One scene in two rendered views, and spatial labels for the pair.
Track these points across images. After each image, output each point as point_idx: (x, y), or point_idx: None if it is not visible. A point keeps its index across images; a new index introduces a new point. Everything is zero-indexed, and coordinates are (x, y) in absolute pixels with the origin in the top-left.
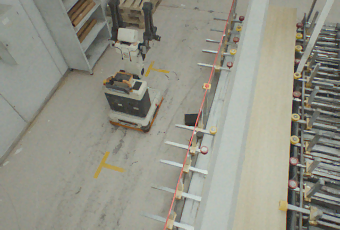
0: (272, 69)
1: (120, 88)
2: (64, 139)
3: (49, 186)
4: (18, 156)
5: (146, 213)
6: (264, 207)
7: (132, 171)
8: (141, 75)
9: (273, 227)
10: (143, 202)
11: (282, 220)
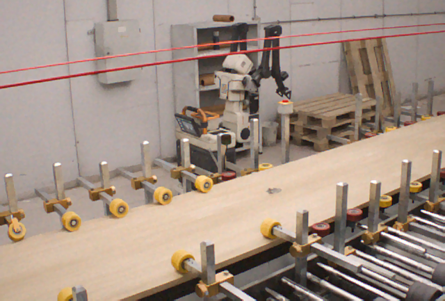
0: (433, 149)
1: (188, 117)
2: (101, 206)
3: (41, 231)
4: (42, 201)
5: (83, 179)
6: (242, 229)
7: None
8: (240, 136)
9: (229, 245)
10: None
11: (252, 245)
